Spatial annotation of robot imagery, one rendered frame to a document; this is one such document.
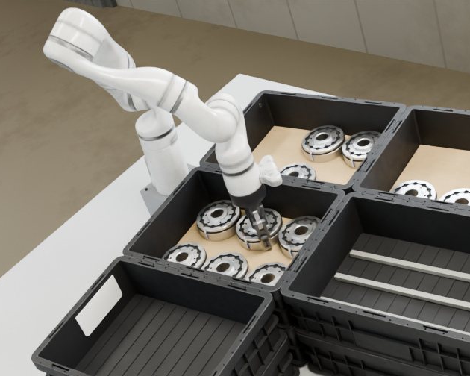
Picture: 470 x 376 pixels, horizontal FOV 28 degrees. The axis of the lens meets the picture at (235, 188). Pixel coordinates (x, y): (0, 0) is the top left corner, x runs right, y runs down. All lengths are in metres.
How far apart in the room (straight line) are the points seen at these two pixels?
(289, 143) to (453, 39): 1.66
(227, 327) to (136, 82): 0.51
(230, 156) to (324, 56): 2.42
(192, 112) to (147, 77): 0.11
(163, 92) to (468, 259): 0.67
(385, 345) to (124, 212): 1.00
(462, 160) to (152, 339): 0.77
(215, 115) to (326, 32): 2.51
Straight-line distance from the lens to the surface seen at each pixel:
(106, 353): 1.95
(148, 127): 2.21
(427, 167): 2.10
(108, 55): 1.91
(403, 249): 1.92
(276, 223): 2.02
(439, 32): 3.85
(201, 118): 1.78
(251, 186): 1.88
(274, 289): 1.76
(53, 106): 4.63
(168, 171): 2.28
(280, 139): 2.31
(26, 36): 5.45
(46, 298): 2.36
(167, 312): 1.96
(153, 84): 1.78
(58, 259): 2.45
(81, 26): 1.78
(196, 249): 2.03
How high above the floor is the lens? 2.13
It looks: 36 degrees down
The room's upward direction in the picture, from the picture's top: 21 degrees counter-clockwise
